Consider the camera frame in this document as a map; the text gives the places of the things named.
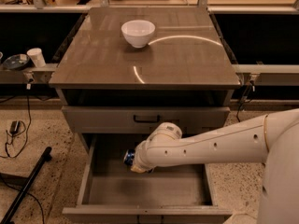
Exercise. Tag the blue pepsi can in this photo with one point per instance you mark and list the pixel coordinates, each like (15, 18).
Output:
(129, 157)

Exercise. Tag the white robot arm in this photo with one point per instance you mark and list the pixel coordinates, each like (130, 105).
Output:
(271, 139)

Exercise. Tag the open grey middle drawer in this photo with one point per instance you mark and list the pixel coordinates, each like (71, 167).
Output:
(110, 193)

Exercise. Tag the closed grey top drawer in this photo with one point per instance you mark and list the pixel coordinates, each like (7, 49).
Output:
(191, 120)

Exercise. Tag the grey drawer cabinet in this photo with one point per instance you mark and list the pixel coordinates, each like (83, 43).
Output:
(183, 65)

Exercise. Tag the black power adapter left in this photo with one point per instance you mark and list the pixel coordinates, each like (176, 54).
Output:
(14, 127)

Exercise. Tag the white ceramic bowl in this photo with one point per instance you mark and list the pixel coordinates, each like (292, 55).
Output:
(138, 33)

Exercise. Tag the black pole on floor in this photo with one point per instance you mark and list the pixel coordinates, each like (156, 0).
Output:
(28, 181)

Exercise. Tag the white paper cup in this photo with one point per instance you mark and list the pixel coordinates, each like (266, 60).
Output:
(36, 56)

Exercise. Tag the dark blue plate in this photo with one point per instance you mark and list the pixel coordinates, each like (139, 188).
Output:
(16, 62)

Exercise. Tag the black drawer handle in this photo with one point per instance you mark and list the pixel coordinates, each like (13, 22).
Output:
(146, 119)

